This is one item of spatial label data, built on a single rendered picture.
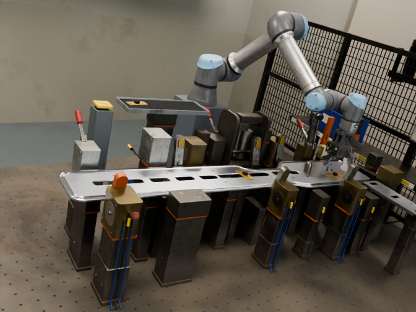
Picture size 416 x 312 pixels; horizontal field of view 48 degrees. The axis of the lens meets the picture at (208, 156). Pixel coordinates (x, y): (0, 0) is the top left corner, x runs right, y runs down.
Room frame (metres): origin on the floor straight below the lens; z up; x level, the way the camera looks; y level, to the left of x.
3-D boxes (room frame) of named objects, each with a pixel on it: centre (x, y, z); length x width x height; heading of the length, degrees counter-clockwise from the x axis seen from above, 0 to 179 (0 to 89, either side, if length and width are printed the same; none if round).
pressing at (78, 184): (1.68, -0.15, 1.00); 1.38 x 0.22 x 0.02; 126
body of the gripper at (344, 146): (1.91, -0.54, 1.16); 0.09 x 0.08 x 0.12; 126
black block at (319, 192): (1.70, -0.49, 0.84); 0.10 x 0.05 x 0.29; 36
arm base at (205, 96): (2.26, 0.09, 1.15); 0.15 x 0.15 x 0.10
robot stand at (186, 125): (2.26, 0.09, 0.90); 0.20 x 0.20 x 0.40; 43
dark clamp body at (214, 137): (1.85, 0.00, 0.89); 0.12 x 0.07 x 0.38; 36
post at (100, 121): (1.68, 0.43, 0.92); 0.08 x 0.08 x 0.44; 36
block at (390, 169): (2.02, -0.83, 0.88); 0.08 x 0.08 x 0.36; 36
